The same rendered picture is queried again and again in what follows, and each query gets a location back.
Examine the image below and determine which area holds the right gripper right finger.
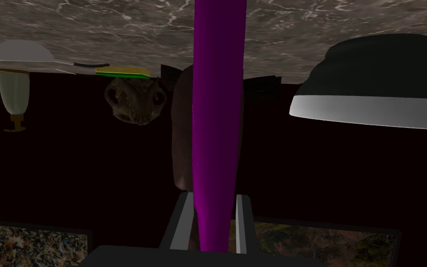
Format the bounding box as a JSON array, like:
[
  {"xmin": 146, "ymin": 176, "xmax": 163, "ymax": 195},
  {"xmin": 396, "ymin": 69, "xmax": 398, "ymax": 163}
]
[{"xmin": 235, "ymin": 193, "xmax": 261, "ymax": 255}]

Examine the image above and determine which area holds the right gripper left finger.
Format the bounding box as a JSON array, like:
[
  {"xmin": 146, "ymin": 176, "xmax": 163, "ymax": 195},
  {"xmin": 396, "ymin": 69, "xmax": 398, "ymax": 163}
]
[{"xmin": 159, "ymin": 191, "xmax": 196, "ymax": 251}]

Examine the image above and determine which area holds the purple long bottle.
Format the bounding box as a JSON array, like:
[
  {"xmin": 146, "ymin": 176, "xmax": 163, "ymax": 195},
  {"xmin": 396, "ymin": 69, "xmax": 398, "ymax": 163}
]
[{"xmin": 192, "ymin": 0, "xmax": 247, "ymax": 253}]

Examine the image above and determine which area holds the dark brown loaf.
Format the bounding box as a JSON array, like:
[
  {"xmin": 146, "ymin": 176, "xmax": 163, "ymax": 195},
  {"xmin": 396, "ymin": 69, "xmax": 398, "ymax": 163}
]
[{"xmin": 170, "ymin": 64, "xmax": 245, "ymax": 191}]

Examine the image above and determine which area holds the brown lumpy potato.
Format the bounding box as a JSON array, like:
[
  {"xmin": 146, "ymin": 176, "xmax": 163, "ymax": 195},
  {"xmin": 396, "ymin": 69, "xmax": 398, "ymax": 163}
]
[{"xmin": 104, "ymin": 76, "xmax": 168, "ymax": 127}]

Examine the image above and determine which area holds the framed speckled picture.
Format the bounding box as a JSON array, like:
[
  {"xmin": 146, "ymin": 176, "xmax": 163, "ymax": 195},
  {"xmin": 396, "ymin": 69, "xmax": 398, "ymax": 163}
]
[{"xmin": 0, "ymin": 218, "xmax": 94, "ymax": 267}]

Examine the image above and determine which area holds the yellow and green sponge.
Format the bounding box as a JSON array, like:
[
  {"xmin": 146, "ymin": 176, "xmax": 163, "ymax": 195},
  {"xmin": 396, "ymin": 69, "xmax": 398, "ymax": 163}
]
[{"xmin": 94, "ymin": 66, "xmax": 151, "ymax": 80}]

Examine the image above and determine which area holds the white goblet with gold base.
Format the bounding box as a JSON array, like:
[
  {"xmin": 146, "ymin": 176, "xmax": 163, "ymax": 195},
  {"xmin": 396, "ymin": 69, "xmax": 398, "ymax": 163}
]
[{"xmin": 0, "ymin": 68, "xmax": 31, "ymax": 133}]

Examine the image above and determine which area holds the white ladle with black handle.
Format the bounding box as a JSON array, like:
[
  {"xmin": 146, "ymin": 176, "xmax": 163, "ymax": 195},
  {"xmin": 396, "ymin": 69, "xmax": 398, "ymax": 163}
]
[{"xmin": 0, "ymin": 39, "xmax": 111, "ymax": 69}]

